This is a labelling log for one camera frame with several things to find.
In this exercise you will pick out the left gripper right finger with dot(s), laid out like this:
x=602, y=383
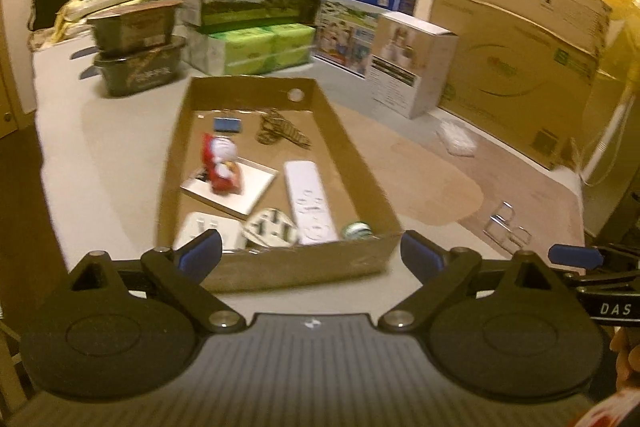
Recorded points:
x=445, y=277

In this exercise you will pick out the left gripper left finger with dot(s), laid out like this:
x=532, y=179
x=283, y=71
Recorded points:
x=178, y=277

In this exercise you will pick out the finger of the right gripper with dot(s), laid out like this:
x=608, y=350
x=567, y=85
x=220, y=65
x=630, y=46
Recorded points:
x=609, y=256
x=608, y=283

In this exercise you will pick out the silver wire rack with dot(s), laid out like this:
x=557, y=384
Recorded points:
x=500, y=229

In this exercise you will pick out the white square panel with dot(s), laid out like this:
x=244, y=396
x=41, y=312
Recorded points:
x=256, y=179

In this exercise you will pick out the red white cat figurine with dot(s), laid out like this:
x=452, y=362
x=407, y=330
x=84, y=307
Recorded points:
x=220, y=159

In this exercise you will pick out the clear bag of white parts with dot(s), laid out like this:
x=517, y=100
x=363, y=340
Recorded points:
x=457, y=140

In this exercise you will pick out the white remote control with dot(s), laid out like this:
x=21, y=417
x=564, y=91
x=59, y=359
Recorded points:
x=309, y=204

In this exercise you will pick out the blue binder clip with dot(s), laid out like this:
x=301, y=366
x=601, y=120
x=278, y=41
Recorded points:
x=229, y=125

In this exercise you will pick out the gold patterned binder clips pile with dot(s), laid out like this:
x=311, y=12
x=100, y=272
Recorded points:
x=274, y=127

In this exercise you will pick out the person right hand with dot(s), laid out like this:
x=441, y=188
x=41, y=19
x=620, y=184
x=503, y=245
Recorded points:
x=627, y=360

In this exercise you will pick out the green tape roll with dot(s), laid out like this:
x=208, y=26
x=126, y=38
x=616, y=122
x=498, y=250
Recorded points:
x=356, y=230

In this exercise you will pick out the open cardboard tray box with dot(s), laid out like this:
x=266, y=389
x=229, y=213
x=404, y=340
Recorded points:
x=352, y=191

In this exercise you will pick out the large brown cardboard box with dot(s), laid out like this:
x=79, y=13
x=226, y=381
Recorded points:
x=523, y=70

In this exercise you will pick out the white product box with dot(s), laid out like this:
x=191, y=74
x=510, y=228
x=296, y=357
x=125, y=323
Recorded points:
x=409, y=63

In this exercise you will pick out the green tissue packs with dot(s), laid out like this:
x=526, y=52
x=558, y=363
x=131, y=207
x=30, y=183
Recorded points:
x=248, y=51

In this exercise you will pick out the dark gift boxes stack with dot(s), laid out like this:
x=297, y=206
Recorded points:
x=137, y=48

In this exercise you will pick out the blue milk carton box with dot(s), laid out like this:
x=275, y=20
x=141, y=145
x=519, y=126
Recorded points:
x=346, y=30

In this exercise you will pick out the folded towels pile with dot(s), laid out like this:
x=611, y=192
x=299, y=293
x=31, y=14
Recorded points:
x=71, y=22

